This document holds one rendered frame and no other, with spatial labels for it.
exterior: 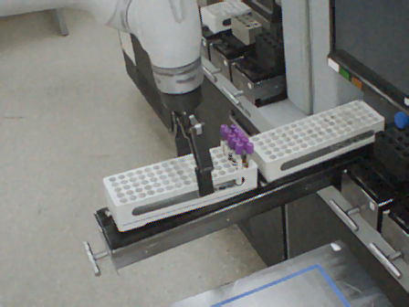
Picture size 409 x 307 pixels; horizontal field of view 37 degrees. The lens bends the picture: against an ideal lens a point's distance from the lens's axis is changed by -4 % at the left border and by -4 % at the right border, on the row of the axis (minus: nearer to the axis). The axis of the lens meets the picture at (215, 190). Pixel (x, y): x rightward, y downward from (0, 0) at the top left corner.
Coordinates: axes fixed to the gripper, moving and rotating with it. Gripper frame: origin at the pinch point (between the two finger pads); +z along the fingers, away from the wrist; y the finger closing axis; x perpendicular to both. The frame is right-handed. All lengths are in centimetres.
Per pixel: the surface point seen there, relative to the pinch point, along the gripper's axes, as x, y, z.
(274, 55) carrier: 37, -35, 1
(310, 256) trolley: 10.3, 27.8, 5.0
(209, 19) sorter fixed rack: 33, -69, 2
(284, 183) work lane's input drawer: 16.9, 5.7, 6.5
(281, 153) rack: 17.9, 3.1, 0.8
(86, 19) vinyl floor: 32, -302, 87
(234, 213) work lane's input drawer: 4.6, 6.7, 8.3
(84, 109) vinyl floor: 2, -187, 87
